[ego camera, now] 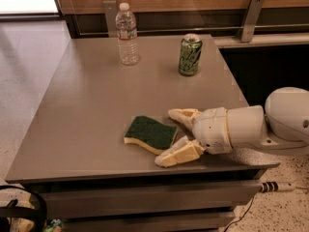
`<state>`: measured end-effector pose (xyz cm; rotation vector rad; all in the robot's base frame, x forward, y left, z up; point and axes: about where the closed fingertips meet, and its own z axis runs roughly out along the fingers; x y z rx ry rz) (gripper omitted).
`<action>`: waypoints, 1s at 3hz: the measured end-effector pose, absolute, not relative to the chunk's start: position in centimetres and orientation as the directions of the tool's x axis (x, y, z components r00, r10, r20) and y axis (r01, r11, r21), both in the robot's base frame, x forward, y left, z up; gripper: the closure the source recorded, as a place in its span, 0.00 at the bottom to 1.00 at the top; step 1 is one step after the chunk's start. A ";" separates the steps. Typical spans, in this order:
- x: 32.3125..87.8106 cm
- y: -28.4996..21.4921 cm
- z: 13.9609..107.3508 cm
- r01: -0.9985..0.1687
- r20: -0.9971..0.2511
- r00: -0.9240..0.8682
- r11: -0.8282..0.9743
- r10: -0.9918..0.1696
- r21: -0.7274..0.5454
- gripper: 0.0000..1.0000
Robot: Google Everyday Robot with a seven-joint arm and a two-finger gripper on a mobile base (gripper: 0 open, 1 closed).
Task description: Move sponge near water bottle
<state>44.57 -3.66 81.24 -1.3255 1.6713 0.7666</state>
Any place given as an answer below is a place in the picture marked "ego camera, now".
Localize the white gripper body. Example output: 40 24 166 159
192 107 232 155

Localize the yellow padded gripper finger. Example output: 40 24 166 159
154 136 205 167
168 108 201 131

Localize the green and yellow sponge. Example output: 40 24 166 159
124 116 178 155

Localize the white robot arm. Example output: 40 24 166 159
155 87 309 167

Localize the clear plastic water bottle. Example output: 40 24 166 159
115 3 140 66

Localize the green soda can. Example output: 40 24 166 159
179 33 203 76

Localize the grey lower drawer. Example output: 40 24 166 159
65 212 235 232

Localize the grey drawer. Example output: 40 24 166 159
42 181 261 218
65 212 235 232

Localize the black and white plug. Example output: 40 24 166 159
260 182 295 193

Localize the grey upper drawer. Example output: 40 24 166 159
42 181 261 218

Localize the green packet on floor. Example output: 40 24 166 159
42 219 63 232

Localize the black cable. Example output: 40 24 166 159
223 196 255 232

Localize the right metal wall bracket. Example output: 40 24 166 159
238 0 265 43

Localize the metal wall bracket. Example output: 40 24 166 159
238 0 265 43
103 0 118 38

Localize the left metal wall bracket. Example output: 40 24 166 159
103 0 118 38

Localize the horizontal metal rail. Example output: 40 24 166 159
78 23 309 37

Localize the black bag strap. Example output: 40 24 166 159
0 185 48 232

